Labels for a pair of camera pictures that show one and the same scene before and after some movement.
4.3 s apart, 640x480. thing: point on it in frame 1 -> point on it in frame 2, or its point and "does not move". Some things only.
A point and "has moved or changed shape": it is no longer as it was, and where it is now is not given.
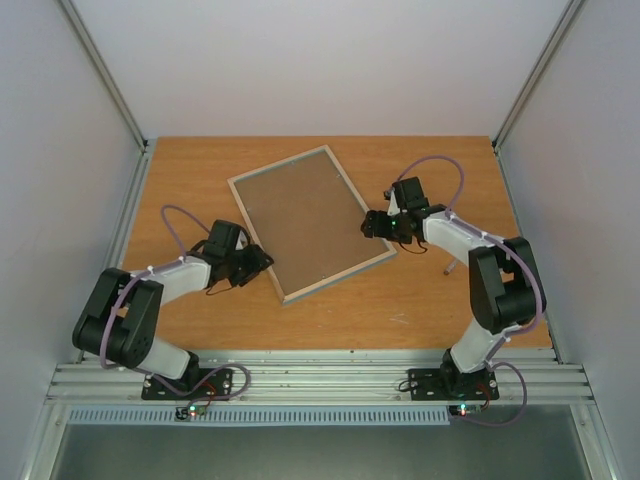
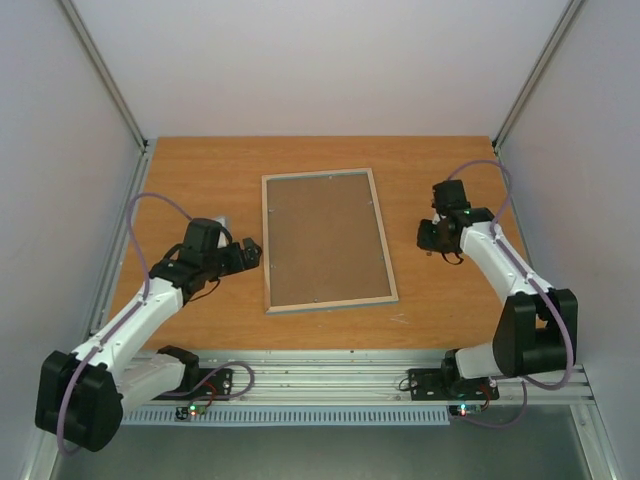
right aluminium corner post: [571, 10] does not move
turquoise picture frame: [307, 215] has moved or changed shape
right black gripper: [376, 225] -> [428, 236]
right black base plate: [449, 382] does not move
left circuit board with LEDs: [184, 413] does not move
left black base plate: [216, 386] does not move
